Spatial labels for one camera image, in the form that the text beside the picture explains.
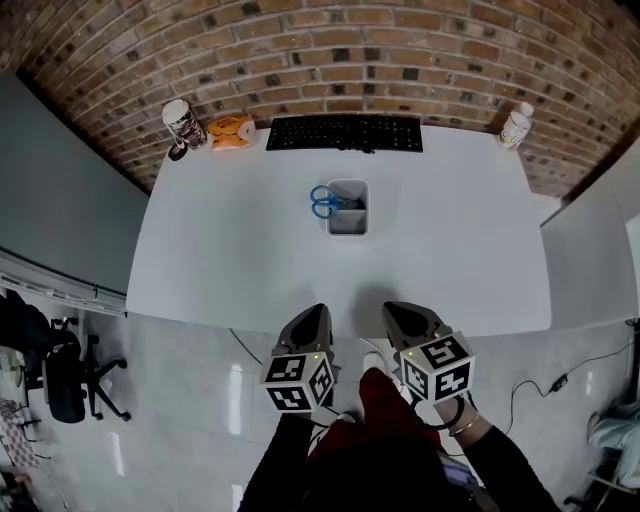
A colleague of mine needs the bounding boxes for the black wrist strap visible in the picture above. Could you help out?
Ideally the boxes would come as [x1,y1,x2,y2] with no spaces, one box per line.
[409,392,462,431]

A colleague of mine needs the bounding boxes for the white bottle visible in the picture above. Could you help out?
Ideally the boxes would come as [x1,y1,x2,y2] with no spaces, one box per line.
[496,101,535,151]

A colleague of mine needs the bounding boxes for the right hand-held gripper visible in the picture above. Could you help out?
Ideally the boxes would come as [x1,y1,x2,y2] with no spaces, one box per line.
[382,301,475,405]

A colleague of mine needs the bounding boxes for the brown patterned cup white lid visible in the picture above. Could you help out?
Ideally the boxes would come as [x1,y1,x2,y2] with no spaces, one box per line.
[161,99,209,150]

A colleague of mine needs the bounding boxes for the white side cabinet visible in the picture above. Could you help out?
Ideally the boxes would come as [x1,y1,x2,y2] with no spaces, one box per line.
[539,144,640,321]

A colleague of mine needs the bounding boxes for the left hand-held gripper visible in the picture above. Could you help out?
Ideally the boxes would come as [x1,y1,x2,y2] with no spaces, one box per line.
[260,303,342,414]

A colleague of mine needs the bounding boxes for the person's white shoe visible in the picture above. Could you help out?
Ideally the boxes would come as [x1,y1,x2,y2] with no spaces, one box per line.
[362,351,404,396]

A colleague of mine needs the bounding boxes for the gold bangle bracelet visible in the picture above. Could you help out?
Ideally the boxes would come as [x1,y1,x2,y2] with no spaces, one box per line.
[447,412,482,438]

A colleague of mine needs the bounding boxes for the white desk organizer box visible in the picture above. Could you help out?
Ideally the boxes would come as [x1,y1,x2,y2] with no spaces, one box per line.
[325,178,370,238]

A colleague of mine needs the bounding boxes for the person's left forearm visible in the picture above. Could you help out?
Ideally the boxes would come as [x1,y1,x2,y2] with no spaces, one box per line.
[239,412,326,512]

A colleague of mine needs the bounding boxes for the person's right forearm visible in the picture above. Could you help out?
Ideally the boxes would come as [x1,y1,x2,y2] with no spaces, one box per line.
[432,399,562,512]

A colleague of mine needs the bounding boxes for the black keyboard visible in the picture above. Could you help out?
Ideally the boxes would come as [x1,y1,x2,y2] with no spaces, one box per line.
[265,114,424,154]

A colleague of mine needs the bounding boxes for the blue-handled scissors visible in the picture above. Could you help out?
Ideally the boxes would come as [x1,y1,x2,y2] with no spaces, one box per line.
[309,184,359,220]

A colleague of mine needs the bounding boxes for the grey waist-worn device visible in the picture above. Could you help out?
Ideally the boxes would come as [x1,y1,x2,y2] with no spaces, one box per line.
[442,457,482,494]

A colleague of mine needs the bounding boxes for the black office chair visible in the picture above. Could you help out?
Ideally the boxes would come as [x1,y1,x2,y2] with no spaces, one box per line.
[22,317,132,425]

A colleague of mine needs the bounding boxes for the orange packet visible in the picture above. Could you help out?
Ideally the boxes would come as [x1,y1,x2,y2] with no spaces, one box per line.
[207,115,250,152]

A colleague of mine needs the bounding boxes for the black keyboard cable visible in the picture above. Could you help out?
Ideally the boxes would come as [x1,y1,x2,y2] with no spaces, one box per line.
[329,139,377,156]

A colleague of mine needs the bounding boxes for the person's red-trousered legs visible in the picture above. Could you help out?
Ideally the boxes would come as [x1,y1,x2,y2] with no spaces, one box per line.
[305,367,444,464]

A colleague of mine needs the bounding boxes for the checkered cloth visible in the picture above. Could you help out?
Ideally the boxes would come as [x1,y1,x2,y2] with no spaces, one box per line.
[0,397,42,472]

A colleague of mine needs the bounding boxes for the black floor cable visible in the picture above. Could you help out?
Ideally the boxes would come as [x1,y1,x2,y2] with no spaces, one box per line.
[504,339,637,437]

